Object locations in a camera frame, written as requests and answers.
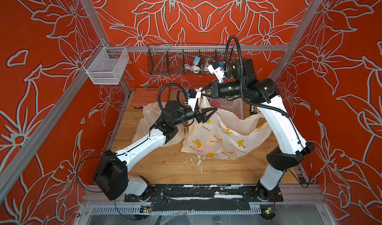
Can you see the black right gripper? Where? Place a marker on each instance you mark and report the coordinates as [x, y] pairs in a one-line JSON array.
[[215, 89]]

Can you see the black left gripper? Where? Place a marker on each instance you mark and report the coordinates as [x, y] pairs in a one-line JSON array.
[[200, 118]]

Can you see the banana print plastic bag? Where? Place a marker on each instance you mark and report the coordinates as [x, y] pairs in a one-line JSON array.
[[224, 136]]

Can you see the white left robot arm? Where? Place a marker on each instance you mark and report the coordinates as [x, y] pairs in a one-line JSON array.
[[111, 174]]

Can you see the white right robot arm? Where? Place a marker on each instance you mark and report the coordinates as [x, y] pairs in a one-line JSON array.
[[240, 80]]

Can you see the white round-dial device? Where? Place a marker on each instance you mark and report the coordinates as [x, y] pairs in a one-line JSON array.
[[208, 66]]

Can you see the blue white small box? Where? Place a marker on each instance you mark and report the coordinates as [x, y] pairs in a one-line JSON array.
[[196, 61]]

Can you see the pink perforated plastic basket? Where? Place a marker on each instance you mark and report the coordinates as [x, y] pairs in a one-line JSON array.
[[235, 106]]

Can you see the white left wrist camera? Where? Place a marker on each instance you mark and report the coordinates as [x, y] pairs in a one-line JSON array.
[[193, 97]]

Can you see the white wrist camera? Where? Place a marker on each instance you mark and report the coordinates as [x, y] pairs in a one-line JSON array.
[[216, 69], [193, 97]]

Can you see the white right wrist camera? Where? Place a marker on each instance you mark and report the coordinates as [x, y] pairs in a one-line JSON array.
[[216, 69]]

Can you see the black wire wall basket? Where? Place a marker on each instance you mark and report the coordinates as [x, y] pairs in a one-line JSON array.
[[177, 58]]

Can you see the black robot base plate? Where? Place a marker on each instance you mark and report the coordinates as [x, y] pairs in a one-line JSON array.
[[202, 199]]

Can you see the white mesh wall basket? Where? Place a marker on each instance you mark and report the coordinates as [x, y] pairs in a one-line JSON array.
[[106, 65]]

